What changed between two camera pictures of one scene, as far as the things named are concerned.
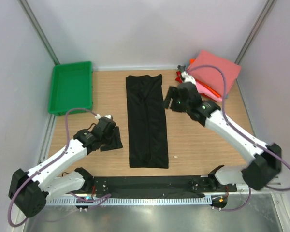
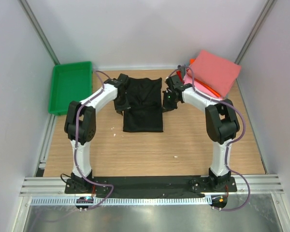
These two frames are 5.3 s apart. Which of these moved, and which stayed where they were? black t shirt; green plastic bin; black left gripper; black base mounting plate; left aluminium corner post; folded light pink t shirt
Moved: black t shirt; black left gripper
Stayed: left aluminium corner post; folded light pink t shirt; black base mounting plate; green plastic bin
